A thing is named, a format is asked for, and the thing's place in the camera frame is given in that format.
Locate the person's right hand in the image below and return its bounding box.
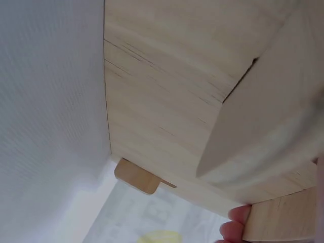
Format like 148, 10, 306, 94
219, 156, 324, 243

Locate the light wooden cutting board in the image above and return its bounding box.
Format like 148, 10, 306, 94
103, 0, 324, 243

